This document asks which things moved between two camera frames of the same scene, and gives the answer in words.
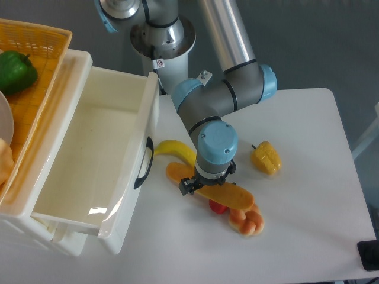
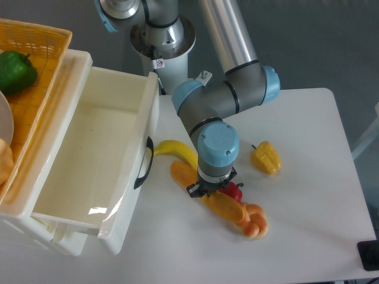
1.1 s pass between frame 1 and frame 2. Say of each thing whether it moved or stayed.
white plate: stayed
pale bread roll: stayed
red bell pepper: moved
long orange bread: moved
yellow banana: stayed
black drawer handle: stayed
